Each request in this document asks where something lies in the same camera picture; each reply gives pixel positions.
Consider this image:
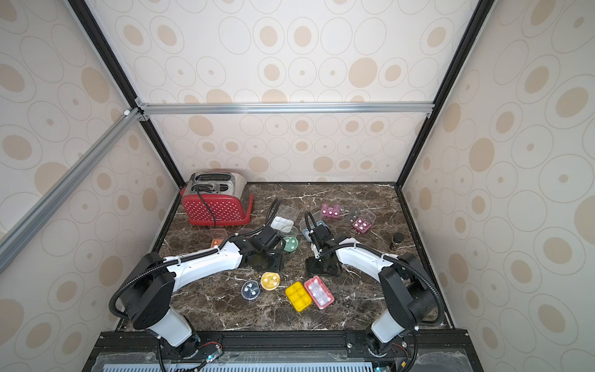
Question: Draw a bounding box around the green round pillbox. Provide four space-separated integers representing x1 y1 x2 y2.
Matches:
280 226 301 253

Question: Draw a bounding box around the yellow round pillbox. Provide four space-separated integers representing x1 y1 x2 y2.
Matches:
260 272 280 291

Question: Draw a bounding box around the red rectangular pillbox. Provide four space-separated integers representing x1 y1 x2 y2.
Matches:
304 275 335 310

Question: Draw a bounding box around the dark blue round pillbox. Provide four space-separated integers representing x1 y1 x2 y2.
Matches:
241 280 261 301

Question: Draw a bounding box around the yellow lidded rectangular pillbox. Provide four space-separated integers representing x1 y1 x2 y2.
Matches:
285 281 313 312

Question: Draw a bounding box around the magenta pillbox clear lid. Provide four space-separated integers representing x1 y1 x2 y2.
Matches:
350 211 377 234

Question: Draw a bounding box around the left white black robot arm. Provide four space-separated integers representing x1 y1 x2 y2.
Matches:
108 198 285 348

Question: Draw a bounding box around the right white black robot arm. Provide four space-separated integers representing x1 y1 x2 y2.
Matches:
305 212 446 356

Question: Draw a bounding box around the white pillbox rear clear lid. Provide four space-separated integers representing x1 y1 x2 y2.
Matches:
271 206 299 233

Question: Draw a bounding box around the orange square pillbox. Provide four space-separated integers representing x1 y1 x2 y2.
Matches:
209 228 228 248

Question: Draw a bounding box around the magenta pillbox rear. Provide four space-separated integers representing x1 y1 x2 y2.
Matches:
320 204 342 219

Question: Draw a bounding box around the red and silver toaster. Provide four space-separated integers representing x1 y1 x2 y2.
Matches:
181 171 254 228

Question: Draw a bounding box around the small dark brown bottle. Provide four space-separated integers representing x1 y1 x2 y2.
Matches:
390 232 404 251

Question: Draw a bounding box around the black toaster power cord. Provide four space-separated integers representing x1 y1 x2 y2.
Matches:
191 183 218 229

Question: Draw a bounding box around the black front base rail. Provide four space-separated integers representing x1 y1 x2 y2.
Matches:
83 330 483 371

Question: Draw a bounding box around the rear aluminium frame rail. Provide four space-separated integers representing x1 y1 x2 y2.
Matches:
133 101 435 118

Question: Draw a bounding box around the aluminium frame rail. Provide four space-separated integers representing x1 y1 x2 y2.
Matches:
133 101 435 118
1 108 140 271

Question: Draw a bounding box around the left aluminium frame rail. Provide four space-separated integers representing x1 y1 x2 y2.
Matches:
1 108 140 271

